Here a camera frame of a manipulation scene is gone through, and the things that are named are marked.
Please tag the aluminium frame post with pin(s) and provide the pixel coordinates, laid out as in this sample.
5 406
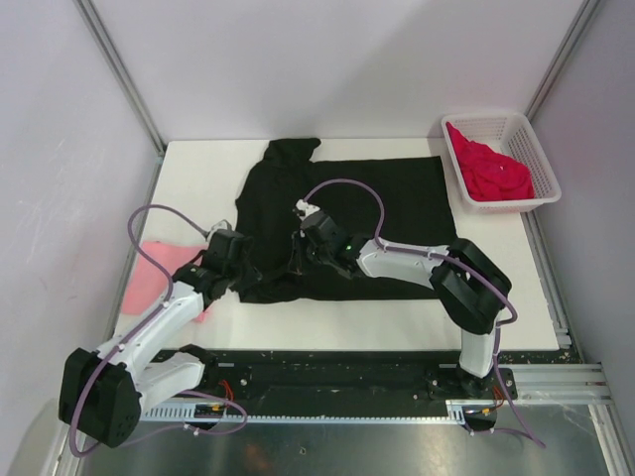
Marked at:
577 30
98 30

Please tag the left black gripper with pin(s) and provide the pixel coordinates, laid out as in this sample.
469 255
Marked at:
251 275

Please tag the white plastic basket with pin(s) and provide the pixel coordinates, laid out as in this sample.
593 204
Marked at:
509 133

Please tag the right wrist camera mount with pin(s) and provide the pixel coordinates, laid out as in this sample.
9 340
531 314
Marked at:
303 209

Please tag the left aluminium frame post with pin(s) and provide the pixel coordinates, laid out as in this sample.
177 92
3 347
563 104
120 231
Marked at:
98 30

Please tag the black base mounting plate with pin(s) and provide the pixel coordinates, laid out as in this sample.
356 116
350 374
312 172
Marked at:
346 384

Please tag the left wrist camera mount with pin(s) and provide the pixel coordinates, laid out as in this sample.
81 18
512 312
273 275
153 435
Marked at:
220 225

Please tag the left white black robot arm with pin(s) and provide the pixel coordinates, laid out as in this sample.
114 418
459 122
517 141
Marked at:
104 392

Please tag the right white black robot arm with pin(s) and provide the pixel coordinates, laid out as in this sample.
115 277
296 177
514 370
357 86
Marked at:
473 291

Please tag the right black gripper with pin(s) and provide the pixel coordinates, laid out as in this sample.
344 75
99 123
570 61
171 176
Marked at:
296 264

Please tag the pink folded t shirt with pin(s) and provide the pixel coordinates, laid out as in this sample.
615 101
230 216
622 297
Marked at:
147 282

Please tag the black t shirt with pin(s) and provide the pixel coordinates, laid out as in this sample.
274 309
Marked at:
404 200

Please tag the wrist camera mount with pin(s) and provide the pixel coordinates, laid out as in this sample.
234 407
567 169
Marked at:
220 225
303 209

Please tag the right aluminium frame post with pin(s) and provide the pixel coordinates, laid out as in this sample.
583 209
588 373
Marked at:
577 30

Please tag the red crumpled t shirt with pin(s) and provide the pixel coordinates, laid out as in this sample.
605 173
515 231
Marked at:
488 175

